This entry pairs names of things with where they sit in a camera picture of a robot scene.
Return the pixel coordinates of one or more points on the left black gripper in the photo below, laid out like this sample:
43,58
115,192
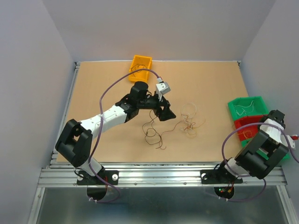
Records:
166,114

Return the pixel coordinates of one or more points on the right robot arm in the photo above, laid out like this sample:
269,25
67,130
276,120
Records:
248,162

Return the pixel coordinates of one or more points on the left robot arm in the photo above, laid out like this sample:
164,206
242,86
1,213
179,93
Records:
75,140

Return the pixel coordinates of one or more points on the yellow plastic bin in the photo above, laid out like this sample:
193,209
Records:
138,63

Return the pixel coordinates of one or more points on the far green plastic bin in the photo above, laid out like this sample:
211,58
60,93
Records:
247,106

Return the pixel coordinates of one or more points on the green plastic bin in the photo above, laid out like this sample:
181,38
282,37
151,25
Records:
247,106
263,152

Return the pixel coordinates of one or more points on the near green plastic bin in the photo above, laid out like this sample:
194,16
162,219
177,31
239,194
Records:
263,152

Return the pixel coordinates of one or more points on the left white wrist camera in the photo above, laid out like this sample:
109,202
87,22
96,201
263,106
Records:
162,88

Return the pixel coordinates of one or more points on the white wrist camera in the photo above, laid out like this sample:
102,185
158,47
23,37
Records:
162,88
291,140

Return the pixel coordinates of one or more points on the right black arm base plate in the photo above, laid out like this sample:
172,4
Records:
211,176

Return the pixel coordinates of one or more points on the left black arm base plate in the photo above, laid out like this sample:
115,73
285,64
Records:
84,179

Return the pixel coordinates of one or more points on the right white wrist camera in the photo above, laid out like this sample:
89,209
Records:
291,140

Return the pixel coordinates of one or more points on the aluminium mounting rail frame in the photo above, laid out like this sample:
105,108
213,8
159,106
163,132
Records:
58,196

